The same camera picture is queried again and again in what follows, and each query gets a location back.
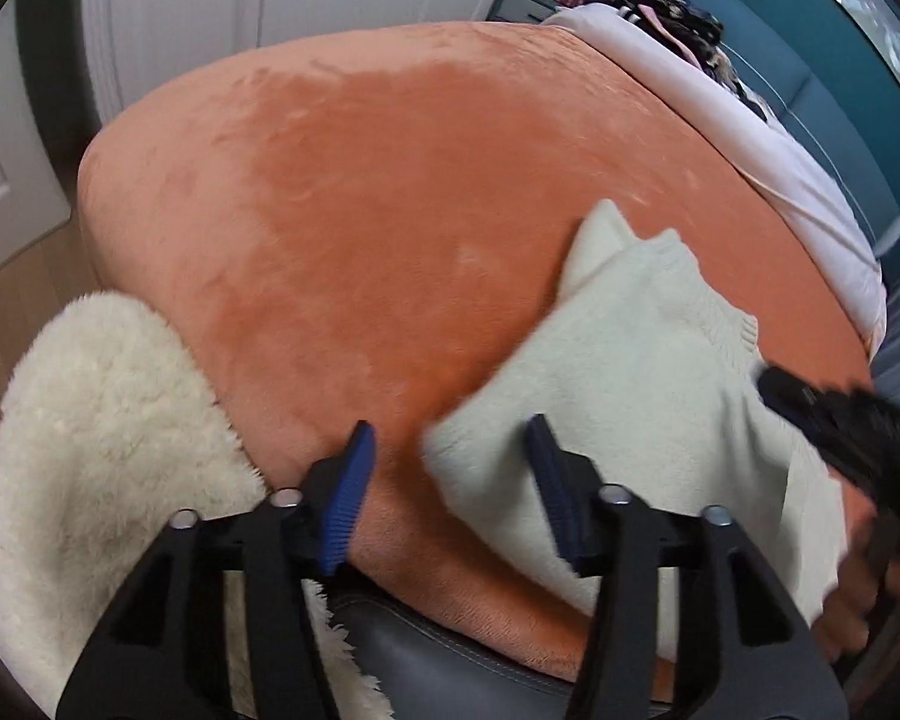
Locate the orange plush blanket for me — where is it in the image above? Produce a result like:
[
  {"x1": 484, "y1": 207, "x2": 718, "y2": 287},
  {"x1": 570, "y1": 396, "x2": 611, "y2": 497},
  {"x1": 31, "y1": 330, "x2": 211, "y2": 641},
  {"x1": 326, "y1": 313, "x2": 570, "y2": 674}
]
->
[{"x1": 75, "y1": 21, "x2": 890, "y2": 700}]

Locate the cream fluffy fleece garment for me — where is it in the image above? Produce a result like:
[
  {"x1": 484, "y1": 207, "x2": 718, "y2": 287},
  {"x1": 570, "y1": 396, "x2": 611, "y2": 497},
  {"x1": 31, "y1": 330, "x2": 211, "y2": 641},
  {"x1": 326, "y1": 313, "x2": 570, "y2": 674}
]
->
[{"x1": 0, "y1": 291, "x2": 385, "y2": 720}]

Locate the white wardrobe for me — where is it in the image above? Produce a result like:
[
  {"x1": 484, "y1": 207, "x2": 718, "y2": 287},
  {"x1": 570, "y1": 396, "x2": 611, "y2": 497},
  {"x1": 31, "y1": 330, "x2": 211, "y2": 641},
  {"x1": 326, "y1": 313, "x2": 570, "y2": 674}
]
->
[{"x1": 81, "y1": 0, "x2": 565, "y2": 128}]

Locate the grey leather bed frame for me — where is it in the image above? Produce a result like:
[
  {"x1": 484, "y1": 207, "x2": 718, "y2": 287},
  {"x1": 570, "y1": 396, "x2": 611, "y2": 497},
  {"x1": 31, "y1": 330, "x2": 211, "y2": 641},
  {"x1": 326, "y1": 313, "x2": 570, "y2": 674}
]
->
[{"x1": 328, "y1": 589, "x2": 677, "y2": 720}]

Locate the pile of dark clothes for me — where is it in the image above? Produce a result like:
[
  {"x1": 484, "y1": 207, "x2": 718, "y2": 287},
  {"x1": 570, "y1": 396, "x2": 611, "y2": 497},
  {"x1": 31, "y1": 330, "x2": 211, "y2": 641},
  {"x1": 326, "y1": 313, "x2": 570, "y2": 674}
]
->
[{"x1": 607, "y1": 0, "x2": 773, "y2": 121}]

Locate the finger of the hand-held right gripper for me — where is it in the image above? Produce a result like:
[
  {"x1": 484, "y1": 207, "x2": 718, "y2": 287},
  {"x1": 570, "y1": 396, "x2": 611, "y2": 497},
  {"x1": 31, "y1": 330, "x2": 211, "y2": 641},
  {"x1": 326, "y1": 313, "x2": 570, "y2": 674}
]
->
[{"x1": 757, "y1": 364, "x2": 837, "y2": 445}]

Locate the blue padded headboard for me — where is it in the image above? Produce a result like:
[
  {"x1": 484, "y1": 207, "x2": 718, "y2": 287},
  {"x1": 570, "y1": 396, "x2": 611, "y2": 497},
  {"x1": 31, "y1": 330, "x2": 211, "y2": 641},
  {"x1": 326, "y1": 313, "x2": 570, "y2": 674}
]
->
[{"x1": 720, "y1": 37, "x2": 900, "y2": 260}]

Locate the white door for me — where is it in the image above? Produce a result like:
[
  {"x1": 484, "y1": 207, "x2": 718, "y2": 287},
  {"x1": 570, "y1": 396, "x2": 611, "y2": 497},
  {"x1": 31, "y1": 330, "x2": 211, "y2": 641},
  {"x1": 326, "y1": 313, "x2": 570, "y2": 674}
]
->
[{"x1": 0, "y1": 15, "x2": 72, "y2": 290}]

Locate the silver floral wall mirror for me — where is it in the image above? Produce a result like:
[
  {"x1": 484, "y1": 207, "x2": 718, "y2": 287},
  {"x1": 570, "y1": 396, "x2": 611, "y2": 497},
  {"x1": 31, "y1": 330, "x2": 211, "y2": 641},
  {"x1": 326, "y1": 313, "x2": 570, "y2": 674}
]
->
[{"x1": 771, "y1": 0, "x2": 900, "y2": 130}]

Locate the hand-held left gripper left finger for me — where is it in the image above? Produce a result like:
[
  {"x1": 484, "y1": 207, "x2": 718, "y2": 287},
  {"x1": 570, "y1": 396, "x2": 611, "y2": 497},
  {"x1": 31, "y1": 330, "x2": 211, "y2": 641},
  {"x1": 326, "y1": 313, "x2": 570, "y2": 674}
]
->
[{"x1": 56, "y1": 420, "x2": 377, "y2": 720}]

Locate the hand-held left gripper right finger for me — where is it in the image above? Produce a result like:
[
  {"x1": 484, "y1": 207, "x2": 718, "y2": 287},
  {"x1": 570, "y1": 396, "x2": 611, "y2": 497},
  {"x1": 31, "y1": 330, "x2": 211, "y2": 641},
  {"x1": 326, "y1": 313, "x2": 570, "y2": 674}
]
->
[{"x1": 523, "y1": 414, "x2": 850, "y2": 720}]

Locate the cream knit cardigan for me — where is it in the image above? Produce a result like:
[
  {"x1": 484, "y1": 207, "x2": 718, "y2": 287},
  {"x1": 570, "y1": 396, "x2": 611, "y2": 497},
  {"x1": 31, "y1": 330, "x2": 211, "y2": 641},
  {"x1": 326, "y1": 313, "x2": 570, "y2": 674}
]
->
[{"x1": 420, "y1": 199, "x2": 850, "y2": 661}]

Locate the person's right hand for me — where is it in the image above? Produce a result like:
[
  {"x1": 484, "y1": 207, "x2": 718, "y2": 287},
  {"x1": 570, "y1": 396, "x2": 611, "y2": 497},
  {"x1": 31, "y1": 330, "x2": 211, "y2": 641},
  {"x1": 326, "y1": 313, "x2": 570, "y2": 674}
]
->
[{"x1": 808, "y1": 514, "x2": 900, "y2": 683}]

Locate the dark nightstand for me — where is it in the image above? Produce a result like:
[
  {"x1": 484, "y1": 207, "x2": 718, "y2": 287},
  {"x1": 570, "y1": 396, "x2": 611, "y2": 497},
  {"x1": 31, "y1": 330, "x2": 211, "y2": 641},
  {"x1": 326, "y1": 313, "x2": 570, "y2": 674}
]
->
[{"x1": 486, "y1": 0, "x2": 571, "y2": 25}]

